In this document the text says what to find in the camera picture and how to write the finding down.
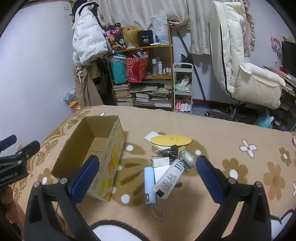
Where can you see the cluttered desk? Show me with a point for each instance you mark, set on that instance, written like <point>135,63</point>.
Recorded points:
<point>288,84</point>

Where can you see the tall clear bottle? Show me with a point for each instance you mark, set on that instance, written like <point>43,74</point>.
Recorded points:
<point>154,67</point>

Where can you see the pink desk fan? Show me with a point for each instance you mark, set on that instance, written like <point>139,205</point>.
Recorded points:
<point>276,46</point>

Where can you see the brown cardboard box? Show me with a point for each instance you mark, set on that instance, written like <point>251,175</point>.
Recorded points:
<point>108,162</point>

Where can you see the yellow oval mirror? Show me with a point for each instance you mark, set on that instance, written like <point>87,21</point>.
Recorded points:
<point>171,140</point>

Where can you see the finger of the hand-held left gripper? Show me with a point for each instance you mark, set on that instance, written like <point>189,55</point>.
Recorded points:
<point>8,141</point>
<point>29,148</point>

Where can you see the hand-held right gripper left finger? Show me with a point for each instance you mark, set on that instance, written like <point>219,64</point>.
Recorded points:
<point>84,178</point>

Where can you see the red patterned bag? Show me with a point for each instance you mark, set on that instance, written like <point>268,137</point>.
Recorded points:
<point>136,69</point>

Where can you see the patterned cartoon bag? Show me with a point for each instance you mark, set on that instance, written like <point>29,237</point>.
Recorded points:
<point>114,37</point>

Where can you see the bunch of keys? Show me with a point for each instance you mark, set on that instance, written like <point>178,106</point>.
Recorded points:
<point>172,150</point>

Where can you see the wooden shelf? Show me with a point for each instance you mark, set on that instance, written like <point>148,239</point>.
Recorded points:
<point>143,47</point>

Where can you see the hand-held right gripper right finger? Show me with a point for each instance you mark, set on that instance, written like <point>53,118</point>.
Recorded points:
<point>208,178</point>

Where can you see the blonde wig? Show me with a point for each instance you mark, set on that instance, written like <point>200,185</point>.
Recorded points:
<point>131,36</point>

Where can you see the clear plastic bag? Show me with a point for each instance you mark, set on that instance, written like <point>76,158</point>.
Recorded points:
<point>160,27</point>

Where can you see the white puffer jacket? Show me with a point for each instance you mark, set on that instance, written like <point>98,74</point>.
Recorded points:
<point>89,39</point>

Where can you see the black box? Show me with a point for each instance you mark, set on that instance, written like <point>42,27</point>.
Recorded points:
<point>145,38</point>

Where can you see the cream office chair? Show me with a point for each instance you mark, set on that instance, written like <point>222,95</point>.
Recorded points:
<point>231,46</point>

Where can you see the white storage trolley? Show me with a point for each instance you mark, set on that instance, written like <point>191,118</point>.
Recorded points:
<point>182,66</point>

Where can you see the white lotion bottle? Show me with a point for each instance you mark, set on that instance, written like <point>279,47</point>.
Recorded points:
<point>167,180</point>

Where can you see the small white box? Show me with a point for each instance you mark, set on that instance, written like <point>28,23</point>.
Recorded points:
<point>159,162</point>

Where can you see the plastic bag of snacks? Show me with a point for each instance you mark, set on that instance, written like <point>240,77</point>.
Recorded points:
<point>69,98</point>

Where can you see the silver metal tin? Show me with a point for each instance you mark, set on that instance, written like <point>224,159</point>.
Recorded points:
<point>159,172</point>

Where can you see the stack of old books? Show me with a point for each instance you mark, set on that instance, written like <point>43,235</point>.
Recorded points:
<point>122,92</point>

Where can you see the teal bag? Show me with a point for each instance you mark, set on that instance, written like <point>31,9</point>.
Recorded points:
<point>119,70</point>

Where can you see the black monitor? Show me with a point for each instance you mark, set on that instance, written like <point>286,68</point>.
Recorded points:
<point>289,58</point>

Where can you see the teal plush toy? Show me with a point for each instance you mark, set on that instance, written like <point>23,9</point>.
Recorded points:
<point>263,121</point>

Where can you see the pile of magazines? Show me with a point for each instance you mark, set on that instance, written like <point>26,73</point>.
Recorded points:
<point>150,95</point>

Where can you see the short white bottle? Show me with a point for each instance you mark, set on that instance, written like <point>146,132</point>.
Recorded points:
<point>160,68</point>

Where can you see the white power bank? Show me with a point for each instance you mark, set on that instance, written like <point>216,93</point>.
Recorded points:
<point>151,136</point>

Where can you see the person's left hand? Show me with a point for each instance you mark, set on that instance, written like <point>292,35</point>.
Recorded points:
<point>5,194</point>

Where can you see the beige trousers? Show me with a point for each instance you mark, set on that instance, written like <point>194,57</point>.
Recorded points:
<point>85,88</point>

